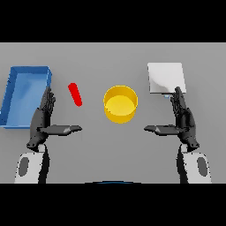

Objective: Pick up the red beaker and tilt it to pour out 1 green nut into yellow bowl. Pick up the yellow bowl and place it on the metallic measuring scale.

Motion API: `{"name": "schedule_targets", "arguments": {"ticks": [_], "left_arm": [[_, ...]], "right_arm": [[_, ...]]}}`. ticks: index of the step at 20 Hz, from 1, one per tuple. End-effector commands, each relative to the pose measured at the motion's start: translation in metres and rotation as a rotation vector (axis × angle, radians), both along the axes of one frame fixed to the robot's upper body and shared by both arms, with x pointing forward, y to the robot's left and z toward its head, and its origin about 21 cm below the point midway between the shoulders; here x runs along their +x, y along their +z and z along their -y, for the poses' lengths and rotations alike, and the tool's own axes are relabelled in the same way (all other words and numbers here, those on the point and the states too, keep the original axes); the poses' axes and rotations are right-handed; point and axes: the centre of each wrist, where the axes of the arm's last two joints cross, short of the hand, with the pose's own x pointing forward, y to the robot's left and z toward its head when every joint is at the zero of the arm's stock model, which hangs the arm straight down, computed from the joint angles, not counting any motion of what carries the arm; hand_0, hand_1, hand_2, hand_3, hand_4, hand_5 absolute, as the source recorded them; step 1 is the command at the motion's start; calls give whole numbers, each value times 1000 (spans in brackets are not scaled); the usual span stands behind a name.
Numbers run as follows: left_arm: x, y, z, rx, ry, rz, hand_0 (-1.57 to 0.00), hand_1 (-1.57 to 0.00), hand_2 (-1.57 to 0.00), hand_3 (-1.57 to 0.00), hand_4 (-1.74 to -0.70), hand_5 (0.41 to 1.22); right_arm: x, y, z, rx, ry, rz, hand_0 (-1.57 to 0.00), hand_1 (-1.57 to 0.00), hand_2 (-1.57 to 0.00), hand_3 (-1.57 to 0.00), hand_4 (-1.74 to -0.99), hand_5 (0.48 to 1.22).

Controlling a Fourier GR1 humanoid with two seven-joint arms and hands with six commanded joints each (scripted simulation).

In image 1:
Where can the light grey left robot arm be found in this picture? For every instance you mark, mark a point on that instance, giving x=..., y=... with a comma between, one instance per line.
x=31, y=166

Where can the red beaker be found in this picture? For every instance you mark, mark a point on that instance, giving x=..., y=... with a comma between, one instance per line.
x=75, y=94

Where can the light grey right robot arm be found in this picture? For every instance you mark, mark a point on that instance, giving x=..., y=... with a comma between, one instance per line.
x=194, y=166

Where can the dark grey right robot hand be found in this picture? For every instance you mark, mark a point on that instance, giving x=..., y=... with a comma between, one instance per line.
x=185, y=120

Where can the yellow bowl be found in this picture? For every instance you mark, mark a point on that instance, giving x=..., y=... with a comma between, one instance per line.
x=120, y=104

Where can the blue tray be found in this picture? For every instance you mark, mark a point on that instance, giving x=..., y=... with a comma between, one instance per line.
x=25, y=95

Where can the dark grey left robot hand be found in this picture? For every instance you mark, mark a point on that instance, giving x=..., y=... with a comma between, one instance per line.
x=41, y=120

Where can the pale square measuring scale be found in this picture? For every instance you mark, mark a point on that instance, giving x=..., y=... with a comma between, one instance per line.
x=166, y=77

